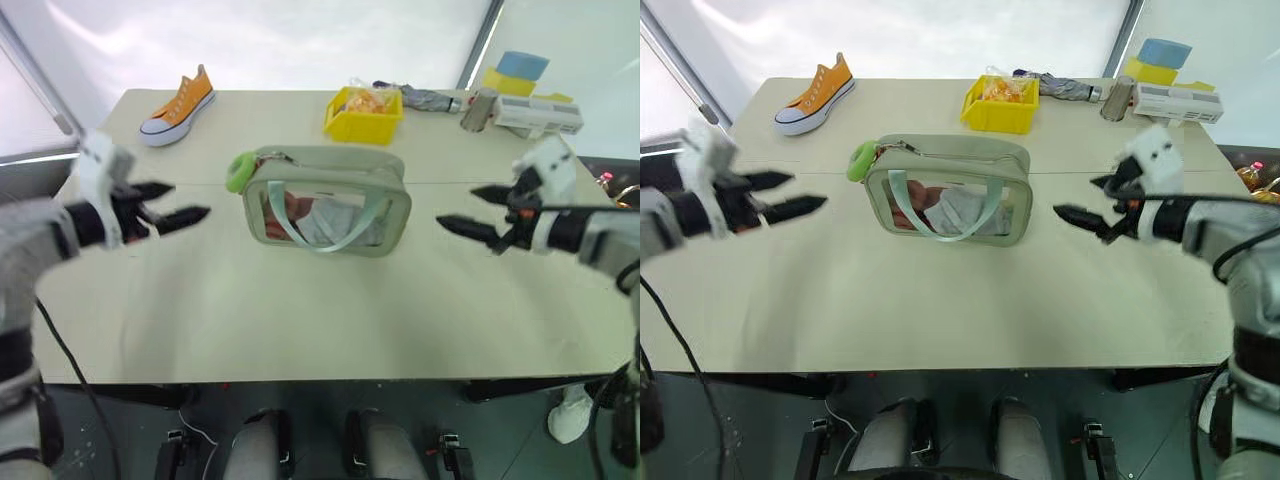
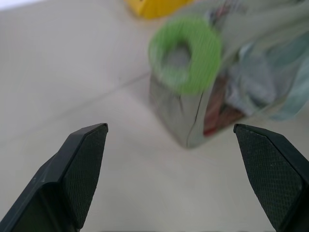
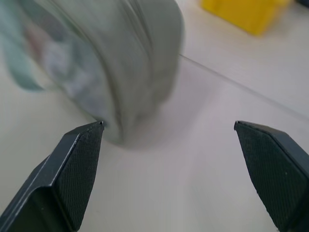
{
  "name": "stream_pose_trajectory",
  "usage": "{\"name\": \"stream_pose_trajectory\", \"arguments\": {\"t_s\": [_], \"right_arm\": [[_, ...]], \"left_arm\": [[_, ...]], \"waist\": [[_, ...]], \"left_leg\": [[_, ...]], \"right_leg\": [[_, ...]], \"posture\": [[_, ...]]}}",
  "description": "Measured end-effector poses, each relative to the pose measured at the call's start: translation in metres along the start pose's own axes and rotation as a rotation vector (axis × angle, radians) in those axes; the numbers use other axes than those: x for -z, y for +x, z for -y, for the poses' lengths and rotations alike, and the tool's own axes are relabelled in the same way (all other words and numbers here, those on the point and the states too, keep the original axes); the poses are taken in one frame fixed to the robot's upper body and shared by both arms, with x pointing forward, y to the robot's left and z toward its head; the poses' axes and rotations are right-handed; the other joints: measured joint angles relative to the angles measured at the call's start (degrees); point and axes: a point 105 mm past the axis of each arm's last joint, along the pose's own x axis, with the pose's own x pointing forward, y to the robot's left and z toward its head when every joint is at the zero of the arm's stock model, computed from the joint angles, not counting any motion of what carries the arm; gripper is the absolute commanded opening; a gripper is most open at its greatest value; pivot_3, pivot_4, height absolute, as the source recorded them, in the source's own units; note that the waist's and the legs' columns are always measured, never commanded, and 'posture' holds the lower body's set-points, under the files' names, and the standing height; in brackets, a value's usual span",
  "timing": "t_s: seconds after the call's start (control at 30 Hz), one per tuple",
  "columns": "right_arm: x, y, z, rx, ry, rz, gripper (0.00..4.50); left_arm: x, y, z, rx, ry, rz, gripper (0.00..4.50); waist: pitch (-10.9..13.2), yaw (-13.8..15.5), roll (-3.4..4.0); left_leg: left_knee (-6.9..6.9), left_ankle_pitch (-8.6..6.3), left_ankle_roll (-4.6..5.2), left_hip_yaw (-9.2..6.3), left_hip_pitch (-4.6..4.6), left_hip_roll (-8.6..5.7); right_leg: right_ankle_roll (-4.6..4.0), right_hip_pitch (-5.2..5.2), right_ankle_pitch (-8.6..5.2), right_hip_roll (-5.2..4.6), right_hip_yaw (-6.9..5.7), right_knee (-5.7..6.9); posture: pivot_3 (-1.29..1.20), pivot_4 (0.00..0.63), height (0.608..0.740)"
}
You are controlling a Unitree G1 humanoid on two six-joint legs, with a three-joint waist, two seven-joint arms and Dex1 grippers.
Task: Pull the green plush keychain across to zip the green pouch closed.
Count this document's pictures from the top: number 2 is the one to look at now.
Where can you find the clear plastic bag with items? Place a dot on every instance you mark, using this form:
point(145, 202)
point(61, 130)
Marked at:
point(241, 72)

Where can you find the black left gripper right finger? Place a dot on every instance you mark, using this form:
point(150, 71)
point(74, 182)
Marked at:
point(272, 174)

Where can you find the yellow object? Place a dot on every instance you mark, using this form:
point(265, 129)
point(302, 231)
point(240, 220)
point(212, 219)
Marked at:
point(154, 7)

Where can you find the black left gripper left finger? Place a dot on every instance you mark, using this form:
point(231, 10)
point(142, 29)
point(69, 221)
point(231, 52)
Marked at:
point(72, 174)

